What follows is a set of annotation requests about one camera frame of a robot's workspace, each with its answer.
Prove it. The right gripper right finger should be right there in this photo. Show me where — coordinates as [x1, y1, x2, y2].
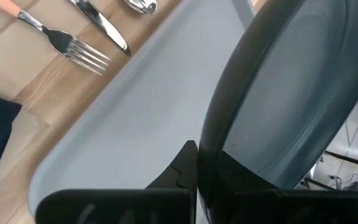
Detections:
[211, 151, 358, 224]

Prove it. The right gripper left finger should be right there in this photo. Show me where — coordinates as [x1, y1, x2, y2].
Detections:
[35, 139, 198, 224]

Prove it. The dark blue plate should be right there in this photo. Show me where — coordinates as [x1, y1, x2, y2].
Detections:
[196, 0, 358, 224]

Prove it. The orange-handled metal fork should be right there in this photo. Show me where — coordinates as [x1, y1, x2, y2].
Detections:
[0, 0, 111, 76]

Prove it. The teal-handled metal spoon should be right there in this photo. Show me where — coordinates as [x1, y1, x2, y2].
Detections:
[122, 0, 158, 16]

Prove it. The grey plastic tray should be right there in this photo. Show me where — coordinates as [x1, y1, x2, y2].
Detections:
[28, 0, 260, 224]

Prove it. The black aluminium table frame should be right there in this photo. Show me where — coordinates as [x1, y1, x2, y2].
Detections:
[323, 150, 358, 170]

